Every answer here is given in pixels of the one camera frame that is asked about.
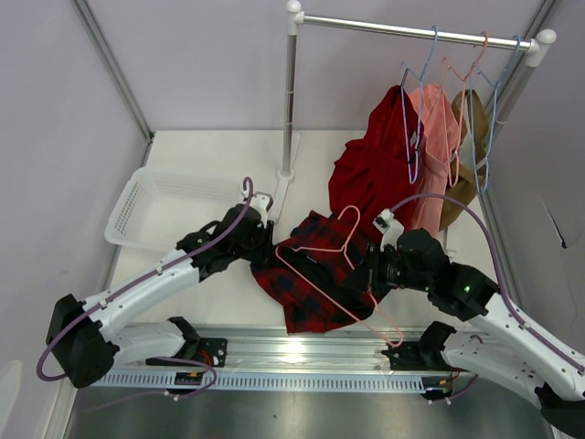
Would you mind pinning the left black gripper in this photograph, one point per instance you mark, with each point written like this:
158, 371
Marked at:
265, 248

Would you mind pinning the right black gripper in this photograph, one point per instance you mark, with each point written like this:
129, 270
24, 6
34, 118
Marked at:
372, 266

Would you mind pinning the pink wire hanger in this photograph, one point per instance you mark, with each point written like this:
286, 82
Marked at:
343, 250

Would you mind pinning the red navy plaid skirt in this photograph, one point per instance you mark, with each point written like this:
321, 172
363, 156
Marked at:
304, 309

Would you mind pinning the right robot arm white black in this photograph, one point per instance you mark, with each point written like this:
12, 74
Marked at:
417, 262

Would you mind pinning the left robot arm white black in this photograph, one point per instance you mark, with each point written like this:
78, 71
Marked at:
89, 337

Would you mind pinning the white plastic basket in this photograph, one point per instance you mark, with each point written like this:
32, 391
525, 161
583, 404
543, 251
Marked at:
158, 207

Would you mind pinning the red dress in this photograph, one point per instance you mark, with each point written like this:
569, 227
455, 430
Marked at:
371, 174

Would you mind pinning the pink garment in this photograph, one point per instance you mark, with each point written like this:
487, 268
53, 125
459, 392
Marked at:
441, 133

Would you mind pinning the tan brown garment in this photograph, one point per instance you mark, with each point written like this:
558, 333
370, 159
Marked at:
474, 129

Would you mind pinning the metal clothes rack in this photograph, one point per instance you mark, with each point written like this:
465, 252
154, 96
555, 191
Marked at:
533, 49

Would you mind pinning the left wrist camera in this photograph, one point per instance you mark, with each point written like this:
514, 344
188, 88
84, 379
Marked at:
262, 202

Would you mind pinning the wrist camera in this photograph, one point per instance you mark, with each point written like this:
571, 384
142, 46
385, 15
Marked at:
262, 202
389, 227

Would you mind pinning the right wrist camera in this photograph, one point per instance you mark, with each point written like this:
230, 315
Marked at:
389, 227

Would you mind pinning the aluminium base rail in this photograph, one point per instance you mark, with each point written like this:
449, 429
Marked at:
272, 350

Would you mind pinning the white slotted cable duct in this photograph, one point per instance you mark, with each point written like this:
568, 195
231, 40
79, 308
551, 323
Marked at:
263, 381

